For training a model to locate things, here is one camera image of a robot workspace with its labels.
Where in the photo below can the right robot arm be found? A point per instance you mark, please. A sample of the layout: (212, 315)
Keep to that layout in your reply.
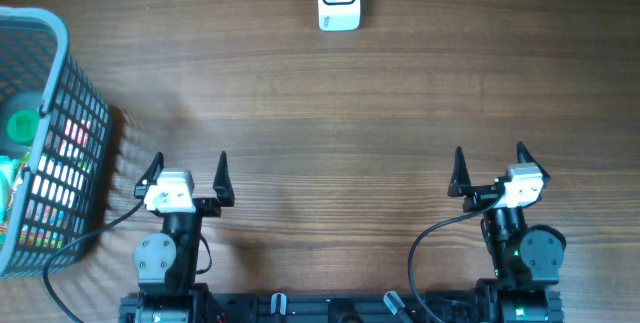
(526, 258)

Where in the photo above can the grey plastic mesh basket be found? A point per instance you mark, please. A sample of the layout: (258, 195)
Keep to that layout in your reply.
(55, 129)

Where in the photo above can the green lid plastic jar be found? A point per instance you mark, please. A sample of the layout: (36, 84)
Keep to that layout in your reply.
(19, 123)

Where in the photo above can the teal snack packet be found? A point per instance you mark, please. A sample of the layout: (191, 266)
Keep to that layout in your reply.
(10, 180)

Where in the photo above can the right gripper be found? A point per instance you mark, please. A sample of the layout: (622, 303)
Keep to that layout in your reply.
(460, 185)

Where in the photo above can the haribo gummy bag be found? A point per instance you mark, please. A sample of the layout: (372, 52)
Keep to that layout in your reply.
(55, 212)

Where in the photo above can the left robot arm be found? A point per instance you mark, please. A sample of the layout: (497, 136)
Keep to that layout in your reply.
(166, 261)

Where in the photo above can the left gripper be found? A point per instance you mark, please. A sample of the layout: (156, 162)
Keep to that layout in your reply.
(211, 207)

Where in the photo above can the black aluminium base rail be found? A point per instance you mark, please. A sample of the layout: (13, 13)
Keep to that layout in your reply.
(449, 306)

